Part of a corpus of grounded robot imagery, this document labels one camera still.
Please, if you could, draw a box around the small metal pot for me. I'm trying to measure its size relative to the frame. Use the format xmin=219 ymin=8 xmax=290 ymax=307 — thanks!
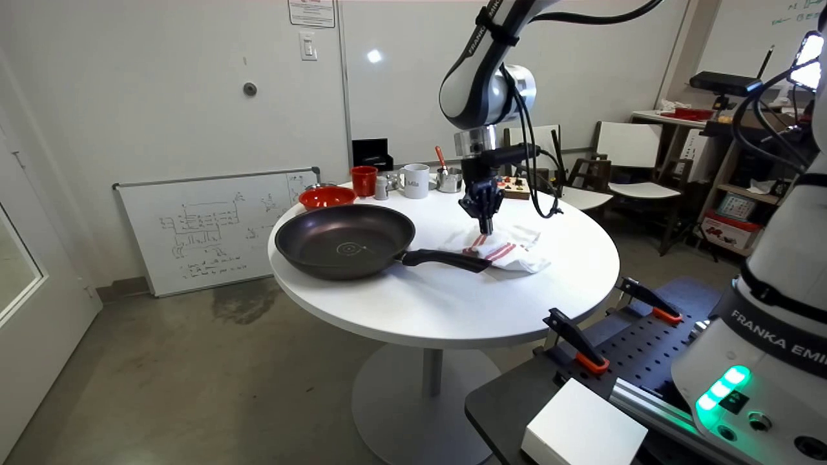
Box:
xmin=431 ymin=166 xmax=464 ymax=196

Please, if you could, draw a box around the red bowl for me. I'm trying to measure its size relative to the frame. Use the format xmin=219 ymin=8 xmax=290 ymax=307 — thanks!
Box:
xmin=296 ymin=183 xmax=356 ymax=213

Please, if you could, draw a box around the paper wall sign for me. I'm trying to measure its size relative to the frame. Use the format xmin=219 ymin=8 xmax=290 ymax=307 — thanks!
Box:
xmin=285 ymin=0 xmax=338 ymax=32

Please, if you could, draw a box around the white door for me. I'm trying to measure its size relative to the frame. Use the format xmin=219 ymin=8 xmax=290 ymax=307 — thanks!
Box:
xmin=0 ymin=50 xmax=102 ymax=463

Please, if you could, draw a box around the round white pedestal table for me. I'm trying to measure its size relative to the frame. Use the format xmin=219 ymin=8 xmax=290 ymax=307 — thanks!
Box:
xmin=267 ymin=183 xmax=622 ymax=465

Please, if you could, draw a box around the white chair with dark frame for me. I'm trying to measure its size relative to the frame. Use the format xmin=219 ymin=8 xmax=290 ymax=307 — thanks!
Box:
xmin=592 ymin=120 xmax=693 ymax=253
xmin=504 ymin=123 xmax=614 ymax=214

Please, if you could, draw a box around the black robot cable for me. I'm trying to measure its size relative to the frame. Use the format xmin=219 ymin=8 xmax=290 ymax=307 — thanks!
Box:
xmin=502 ymin=0 xmax=667 ymax=223

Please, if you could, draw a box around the white mug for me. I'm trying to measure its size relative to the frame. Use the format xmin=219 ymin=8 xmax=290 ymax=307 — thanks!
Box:
xmin=394 ymin=163 xmax=431 ymax=202

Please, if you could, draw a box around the white box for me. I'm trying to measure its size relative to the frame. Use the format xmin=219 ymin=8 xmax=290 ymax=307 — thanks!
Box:
xmin=518 ymin=377 xmax=650 ymax=465

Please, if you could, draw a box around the white towel with red stripes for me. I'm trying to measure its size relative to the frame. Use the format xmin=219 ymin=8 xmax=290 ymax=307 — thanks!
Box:
xmin=447 ymin=220 xmax=549 ymax=277

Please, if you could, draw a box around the black camera on stand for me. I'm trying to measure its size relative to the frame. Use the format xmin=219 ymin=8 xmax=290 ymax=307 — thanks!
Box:
xmin=686 ymin=46 xmax=777 ymax=132

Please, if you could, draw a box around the bright studio light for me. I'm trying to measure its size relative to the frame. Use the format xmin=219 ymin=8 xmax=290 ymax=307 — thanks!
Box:
xmin=790 ymin=33 xmax=827 ymax=95

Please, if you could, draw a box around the black wall-mounted tray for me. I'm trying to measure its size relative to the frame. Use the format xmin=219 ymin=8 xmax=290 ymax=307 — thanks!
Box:
xmin=348 ymin=136 xmax=394 ymax=174

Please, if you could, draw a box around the red cup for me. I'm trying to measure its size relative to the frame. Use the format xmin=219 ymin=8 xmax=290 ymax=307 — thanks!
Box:
xmin=348 ymin=163 xmax=380 ymax=200

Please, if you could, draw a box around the whiteboard leaning on wall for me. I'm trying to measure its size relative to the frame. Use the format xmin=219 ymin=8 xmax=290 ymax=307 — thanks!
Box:
xmin=111 ymin=166 xmax=322 ymax=299

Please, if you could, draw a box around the black robot cart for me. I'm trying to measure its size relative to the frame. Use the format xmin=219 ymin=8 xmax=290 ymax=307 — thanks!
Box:
xmin=462 ymin=277 xmax=743 ymax=465

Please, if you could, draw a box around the aluminium rail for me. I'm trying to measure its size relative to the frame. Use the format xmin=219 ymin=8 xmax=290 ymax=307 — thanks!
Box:
xmin=610 ymin=374 xmax=703 ymax=433

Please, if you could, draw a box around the black clamp with orange tip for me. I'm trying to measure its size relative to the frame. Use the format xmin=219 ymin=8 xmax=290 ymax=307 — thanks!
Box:
xmin=542 ymin=306 xmax=612 ymax=377
xmin=617 ymin=273 xmax=686 ymax=329

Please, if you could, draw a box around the wooden board with coloured pieces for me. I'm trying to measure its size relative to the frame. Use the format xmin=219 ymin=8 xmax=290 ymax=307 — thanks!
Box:
xmin=499 ymin=174 xmax=533 ymax=202

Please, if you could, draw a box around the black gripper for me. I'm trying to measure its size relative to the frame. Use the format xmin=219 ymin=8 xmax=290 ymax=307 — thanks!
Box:
xmin=454 ymin=153 xmax=508 ymax=238

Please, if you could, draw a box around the white light switch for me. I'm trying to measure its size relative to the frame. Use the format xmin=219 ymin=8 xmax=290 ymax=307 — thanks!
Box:
xmin=296 ymin=32 xmax=321 ymax=64

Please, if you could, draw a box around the black frying pan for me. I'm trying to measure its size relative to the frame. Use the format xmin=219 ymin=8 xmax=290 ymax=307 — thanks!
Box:
xmin=272 ymin=202 xmax=493 ymax=284

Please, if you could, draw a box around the wooden shelf unit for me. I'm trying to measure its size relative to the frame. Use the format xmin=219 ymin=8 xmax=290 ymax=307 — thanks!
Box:
xmin=694 ymin=112 xmax=816 ymax=259

